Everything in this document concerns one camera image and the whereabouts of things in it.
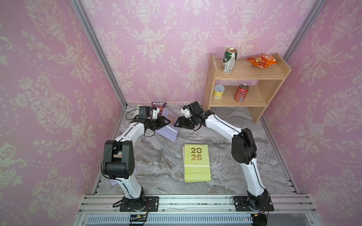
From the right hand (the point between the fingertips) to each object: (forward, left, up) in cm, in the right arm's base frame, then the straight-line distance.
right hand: (178, 125), depth 92 cm
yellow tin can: (+16, -27, +13) cm, 35 cm away
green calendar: (-24, -10, -9) cm, 28 cm away
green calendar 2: (-14, -3, -9) cm, 17 cm away
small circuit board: (-47, +23, -16) cm, 55 cm away
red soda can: (+11, -40, +16) cm, 45 cm away
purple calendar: (-2, +6, -2) cm, 7 cm away
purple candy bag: (+29, +14, -9) cm, 33 cm away
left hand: (+1, +6, +1) cm, 7 cm away
